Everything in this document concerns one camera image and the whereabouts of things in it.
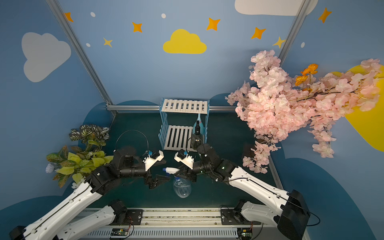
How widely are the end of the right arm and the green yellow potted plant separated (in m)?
0.43

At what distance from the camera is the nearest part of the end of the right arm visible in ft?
1.79

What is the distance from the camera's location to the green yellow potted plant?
0.65 metres
